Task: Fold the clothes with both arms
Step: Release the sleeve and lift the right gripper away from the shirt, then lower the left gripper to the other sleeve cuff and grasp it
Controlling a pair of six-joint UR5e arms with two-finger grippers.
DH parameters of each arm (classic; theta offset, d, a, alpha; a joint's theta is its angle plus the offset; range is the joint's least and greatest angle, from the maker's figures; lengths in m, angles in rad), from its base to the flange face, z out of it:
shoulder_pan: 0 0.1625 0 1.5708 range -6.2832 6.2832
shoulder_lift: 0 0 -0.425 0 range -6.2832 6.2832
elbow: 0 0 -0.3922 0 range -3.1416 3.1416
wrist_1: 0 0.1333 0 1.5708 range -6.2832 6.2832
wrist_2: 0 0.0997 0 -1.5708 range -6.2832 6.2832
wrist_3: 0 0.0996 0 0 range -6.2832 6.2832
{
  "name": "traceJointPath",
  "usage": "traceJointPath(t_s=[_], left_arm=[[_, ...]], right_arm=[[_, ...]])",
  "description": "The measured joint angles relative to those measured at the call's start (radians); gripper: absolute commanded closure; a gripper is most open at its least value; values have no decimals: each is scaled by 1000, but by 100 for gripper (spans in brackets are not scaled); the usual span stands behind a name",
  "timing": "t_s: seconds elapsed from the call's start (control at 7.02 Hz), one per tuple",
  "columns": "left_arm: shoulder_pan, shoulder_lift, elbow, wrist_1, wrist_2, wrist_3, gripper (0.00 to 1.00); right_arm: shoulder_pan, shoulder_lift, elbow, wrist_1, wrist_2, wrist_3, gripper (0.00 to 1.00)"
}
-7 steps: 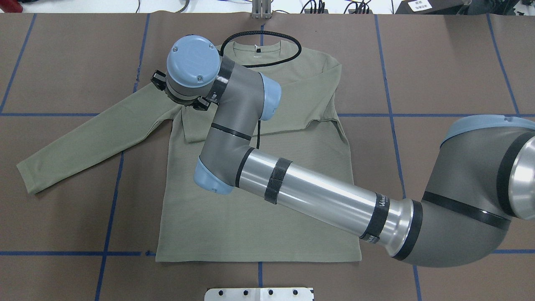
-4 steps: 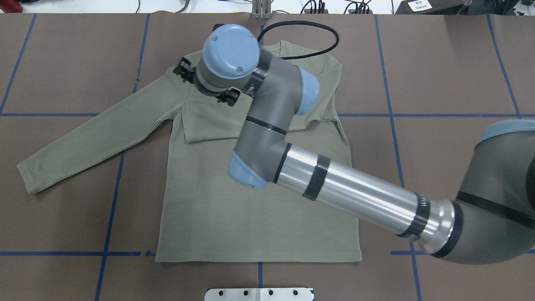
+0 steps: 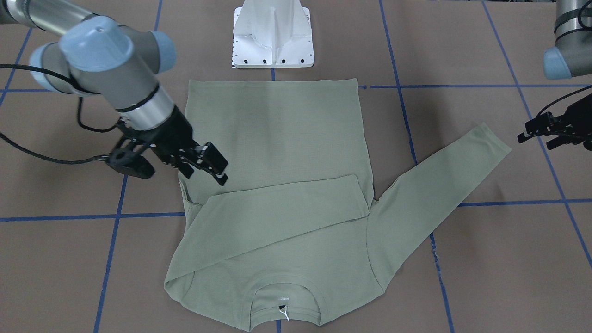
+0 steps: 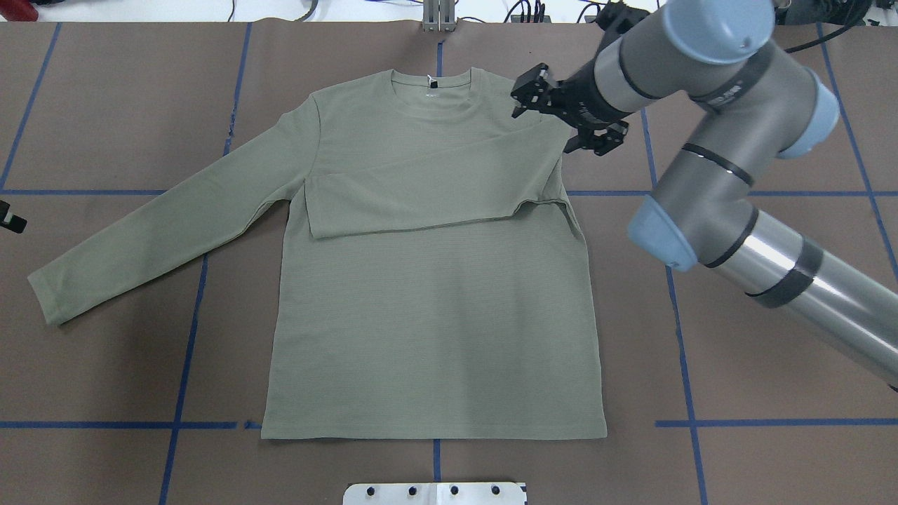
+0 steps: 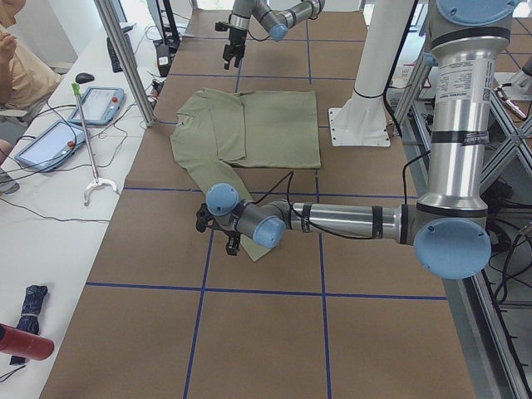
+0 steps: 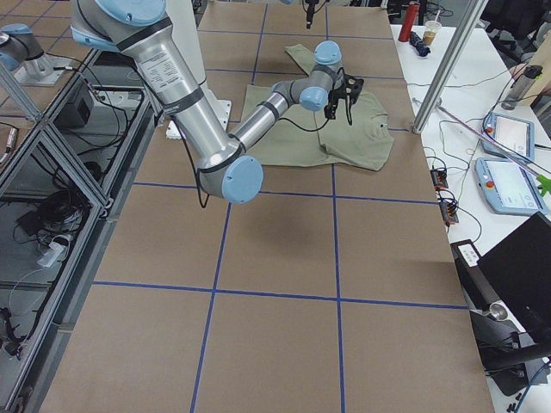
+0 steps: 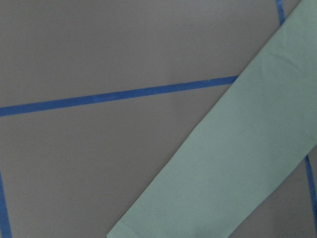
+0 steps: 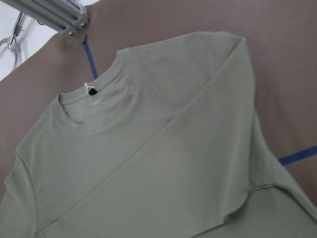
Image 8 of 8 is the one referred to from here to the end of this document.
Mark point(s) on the sage green long-sleeve shirt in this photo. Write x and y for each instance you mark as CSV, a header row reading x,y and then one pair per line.
x,y
166,143

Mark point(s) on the metal carabiner clip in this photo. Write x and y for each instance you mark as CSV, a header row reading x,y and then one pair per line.
x,y
11,41

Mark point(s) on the aluminium frame post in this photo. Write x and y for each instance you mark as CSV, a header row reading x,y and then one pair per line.
x,y
66,17

